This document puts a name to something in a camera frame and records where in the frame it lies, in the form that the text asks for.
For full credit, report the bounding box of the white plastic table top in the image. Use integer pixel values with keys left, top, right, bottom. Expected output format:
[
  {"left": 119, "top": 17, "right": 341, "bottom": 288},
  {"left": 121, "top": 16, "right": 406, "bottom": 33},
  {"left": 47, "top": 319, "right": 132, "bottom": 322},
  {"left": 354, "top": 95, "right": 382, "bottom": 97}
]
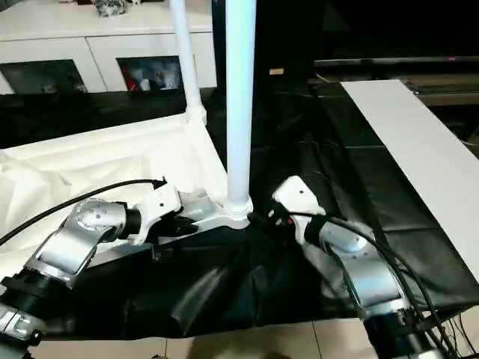
[{"left": 0, "top": 111, "right": 254, "bottom": 270}]

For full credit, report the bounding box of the black work mat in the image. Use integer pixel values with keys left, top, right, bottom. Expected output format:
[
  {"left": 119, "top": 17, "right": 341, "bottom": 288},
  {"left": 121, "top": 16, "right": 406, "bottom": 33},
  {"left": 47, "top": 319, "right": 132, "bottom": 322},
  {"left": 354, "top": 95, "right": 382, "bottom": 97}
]
[{"left": 0, "top": 76, "right": 479, "bottom": 340}]

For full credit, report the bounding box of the white flat board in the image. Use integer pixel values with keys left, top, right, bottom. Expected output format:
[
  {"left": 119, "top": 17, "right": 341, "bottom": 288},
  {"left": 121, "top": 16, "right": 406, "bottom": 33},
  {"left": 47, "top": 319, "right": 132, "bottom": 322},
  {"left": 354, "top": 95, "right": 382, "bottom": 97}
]
[{"left": 340, "top": 78, "right": 479, "bottom": 283}]

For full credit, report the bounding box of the white cabinet with glass doors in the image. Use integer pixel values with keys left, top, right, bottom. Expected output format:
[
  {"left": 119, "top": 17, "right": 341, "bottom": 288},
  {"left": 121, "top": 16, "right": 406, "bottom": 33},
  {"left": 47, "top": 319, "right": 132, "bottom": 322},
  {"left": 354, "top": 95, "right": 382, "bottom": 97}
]
[{"left": 0, "top": 0, "right": 218, "bottom": 94}]

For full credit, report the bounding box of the small grey object on cabinet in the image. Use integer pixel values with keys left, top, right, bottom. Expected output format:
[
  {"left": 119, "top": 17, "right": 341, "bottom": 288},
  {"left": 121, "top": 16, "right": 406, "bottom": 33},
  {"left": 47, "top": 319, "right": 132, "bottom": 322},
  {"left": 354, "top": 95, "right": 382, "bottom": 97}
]
[{"left": 95, "top": 0, "right": 130, "bottom": 18}]

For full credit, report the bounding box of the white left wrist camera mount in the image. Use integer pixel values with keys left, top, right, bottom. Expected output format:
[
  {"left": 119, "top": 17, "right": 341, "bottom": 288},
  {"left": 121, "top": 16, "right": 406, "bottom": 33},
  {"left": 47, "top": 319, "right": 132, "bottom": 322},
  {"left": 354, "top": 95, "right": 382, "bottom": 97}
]
[{"left": 134, "top": 185, "right": 184, "bottom": 246}]

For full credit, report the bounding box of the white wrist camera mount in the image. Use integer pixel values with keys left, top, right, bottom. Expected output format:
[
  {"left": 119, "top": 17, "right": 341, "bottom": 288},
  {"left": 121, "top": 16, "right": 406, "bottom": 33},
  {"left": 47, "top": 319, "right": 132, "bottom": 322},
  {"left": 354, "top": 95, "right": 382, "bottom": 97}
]
[
  {"left": 271, "top": 174, "right": 326, "bottom": 246},
  {"left": 134, "top": 185, "right": 184, "bottom": 246}
]

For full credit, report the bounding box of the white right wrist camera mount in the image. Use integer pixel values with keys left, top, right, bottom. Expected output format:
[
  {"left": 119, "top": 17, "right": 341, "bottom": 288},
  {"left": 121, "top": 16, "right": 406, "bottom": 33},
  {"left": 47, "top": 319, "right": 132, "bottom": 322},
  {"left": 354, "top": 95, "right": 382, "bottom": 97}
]
[{"left": 271, "top": 174, "right": 326, "bottom": 246}]

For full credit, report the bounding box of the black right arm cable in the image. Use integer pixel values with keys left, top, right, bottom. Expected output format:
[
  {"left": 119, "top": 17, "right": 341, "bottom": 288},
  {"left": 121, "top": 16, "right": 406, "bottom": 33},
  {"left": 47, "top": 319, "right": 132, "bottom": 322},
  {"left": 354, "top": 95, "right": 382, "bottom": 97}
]
[{"left": 287, "top": 211, "right": 472, "bottom": 359}]

